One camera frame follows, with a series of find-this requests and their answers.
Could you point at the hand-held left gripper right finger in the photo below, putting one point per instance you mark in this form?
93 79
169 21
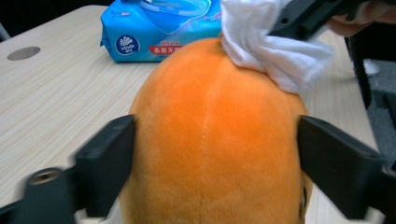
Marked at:
336 165

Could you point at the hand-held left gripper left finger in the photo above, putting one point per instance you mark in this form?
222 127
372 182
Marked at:
104 165

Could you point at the white wet wipe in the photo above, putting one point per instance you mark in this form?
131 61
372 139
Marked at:
267 53

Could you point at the orange plush toy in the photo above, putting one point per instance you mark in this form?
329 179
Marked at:
214 140

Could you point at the blue wet wipes pack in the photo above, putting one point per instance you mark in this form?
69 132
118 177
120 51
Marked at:
149 34

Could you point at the small white object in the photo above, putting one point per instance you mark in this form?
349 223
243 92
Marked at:
371 67

